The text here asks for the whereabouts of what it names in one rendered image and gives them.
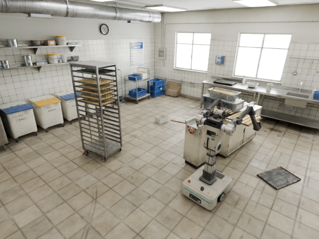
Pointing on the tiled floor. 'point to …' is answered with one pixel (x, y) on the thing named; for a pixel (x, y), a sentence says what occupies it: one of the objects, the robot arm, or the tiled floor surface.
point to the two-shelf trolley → (136, 87)
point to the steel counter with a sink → (306, 97)
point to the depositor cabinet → (238, 136)
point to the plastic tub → (161, 119)
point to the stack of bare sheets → (278, 178)
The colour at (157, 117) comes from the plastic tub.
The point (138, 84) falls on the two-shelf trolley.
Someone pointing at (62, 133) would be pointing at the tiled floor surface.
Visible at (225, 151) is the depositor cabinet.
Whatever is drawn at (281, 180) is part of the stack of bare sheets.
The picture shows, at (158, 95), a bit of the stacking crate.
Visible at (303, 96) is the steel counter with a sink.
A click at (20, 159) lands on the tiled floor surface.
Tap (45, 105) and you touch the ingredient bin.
